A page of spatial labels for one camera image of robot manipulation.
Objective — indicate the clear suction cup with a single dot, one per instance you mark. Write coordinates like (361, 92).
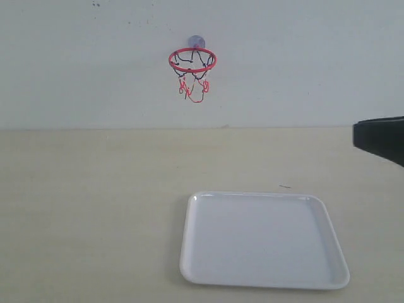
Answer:
(196, 41)

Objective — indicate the white plastic tray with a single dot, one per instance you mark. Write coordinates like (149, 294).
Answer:
(262, 240)

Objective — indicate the red mini basketball hoop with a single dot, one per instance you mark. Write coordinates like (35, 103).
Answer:
(192, 66)

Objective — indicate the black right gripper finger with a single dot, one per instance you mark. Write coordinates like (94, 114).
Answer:
(382, 137)

